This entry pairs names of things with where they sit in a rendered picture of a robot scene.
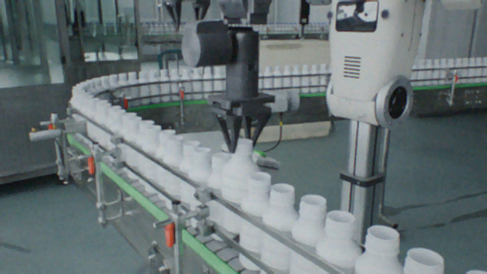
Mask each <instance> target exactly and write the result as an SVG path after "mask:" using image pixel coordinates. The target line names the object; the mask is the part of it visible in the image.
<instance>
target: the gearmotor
mask: <svg viewBox="0 0 487 274"><path fill-rule="evenodd" d="M260 92H263V93H266V94H270V95H273V96H275V104H273V103H266V104H263V105H264V106H267V107H272V114H279V115H280V138H279V141H278V143H277V144H276V145H275V146H274V147H273V148H271V149H268V150H266V151H270V150H272V149H274V148H275V147H276V146H277V145H278V144H279V143H280V139H281V127H282V116H283V113H289V112H296V111H297V110H299V107H300V97H299V93H297V91H296V90H294V89H292V90H271V91H260ZM257 122H258V119H257V118H253V117H252V118H251V128H255V127H256V126H257ZM266 151H263V152H266Z"/></svg>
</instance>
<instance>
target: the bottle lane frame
mask: <svg viewBox="0 0 487 274"><path fill-rule="evenodd" d="M72 144H73V149H74V150H75V153H76V154H77V155H78V156H83V155H87V154H91V152H89V150H87V149H86V148H85V147H84V146H82V145H81V144H79V143H77V142H76V141H73V142H72ZM80 162H81V167H82V168H83V169H84V171H83V172H82V176H83V186H81V184H79V182H77V183H78V188H79V189H80V190H81V191H82V192H83V193H84V194H85V195H86V196H87V197H88V199H89V200H90V201H91V202H92V203H93V204H94V206H95V207H96V204H97V202H98V195H97V187H96V174H95V167H94V174H90V172H89V166H88V161H87V159H85V160H81V161H80ZM100 163H101V177H102V186H103V192H104V201H105V202H106V203H110V202H115V201H117V200H118V199H119V197H118V194H117V192H118V189H120V190H121V192H122V201H120V202H118V203H116V204H112V205H109V206H108V210H107V217H108V218H109V217H114V216H117V215H119V214H120V210H119V206H120V204H121V205H122V208H123V216H121V217H119V218H116V219H113V220H111V221H109V222H110V223H111V224H112V225H113V226H114V228H115V229H116V230H117V231H118V232H119V233H120V234H121V236H122V237H123V238H124V239H125V240H126V241H127V242H128V243H129V244H130V246H131V247H132V248H133V249H135V251H136V252H137V253H138V254H139V255H140V256H141V258H142V260H143V261H144V262H145V263H146V264H148V266H149V267H150V265H149V249H150V246H152V247H153V248H155V249H156V250H157V251H158V252H159V253H160V254H161V255H162V256H163V257H164V258H165V259H166V262H167V266H168V268H169V274H175V253H174V245H173V246H171V247H167V242H166V233H165V228H160V229H156V230H153V228H152V224H153V223H155V222H158V221H160V220H165V219H167V218H168V215H167V214H165V213H164V212H163V211H162V209H160V208H159V207H158V206H157V205H155V204H156V203H152V202H151V201H149V198H146V197H145V196H144V195H143V193H140V192H139V191H138V190H136V188H134V187H132V186H131V184H129V183H127V182H126V181H125V179H123V178H122V177H120V175H118V174H117V173H115V172H114V171H113V170H111V168H109V167H107V164H105V163H103V162H102V161H100ZM96 208H97V207H96ZM97 209H98V208H97ZM182 242H183V274H203V272H202V270H203V265H205V266H206V267H207V268H209V274H241V272H242V271H243V270H242V271H238V272H237V271H235V270H234V269H233V268H232V267H231V266H230V265H229V264H228V262H229V261H230V260H229V261H223V260H222V259H221V258H220V257H218V256H217V252H211V250H210V249H209V248H208V247H206V244H207V243H206V244H203V243H202V242H200V241H199V240H197V239H196V235H195V236H193V235H192V234H190V233H189V232H188V231H187V228H186V229H184V230H182Z"/></svg>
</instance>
